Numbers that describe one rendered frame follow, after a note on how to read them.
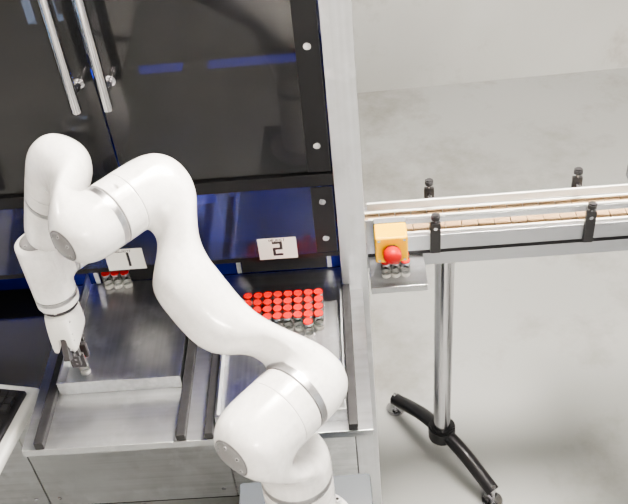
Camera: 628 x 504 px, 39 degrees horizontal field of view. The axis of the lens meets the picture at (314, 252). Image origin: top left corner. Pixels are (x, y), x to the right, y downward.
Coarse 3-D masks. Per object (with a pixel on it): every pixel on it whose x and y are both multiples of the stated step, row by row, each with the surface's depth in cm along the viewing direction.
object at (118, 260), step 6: (114, 252) 193; (120, 252) 193; (126, 252) 193; (132, 252) 193; (138, 252) 193; (108, 258) 194; (114, 258) 194; (120, 258) 194; (126, 258) 194; (132, 258) 195; (138, 258) 195; (108, 264) 196; (114, 264) 196; (120, 264) 196; (126, 264) 196; (132, 264) 196; (138, 264) 196; (144, 264) 196
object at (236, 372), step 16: (336, 304) 198; (336, 320) 194; (304, 336) 191; (320, 336) 191; (336, 336) 191; (336, 352) 187; (224, 368) 186; (240, 368) 186; (256, 368) 186; (224, 384) 183; (240, 384) 183; (224, 400) 180; (336, 416) 173
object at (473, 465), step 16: (400, 400) 277; (416, 416) 269; (432, 416) 265; (432, 432) 261; (448, 432) 259; (464, 448) 257; (464, 464) 256; (480, 464) 255; (480, 480) 253; (496, 496) 256
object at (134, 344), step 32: (96, 288) 209; (128, 288) 208; (96, 320) 201; (128, 320) 200; (160, 320) 199; (96, 352) 193; (128, 352) 192; (160, 352) 191; (64, 384) 183; (96, 384) 183; (128, 384) 183; (160, 384) 183
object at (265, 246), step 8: (264, 240) 192; (272, 240) 192; (280, 240) 192; (288, 240) 192; (264, 248) 193; (272, 248) 193; (288, 248) 193; (296, 248) 193; (264, 256) 195; (272, 256) 195; (280, 256) 195; (288, 256) 195; (296, 256) 195
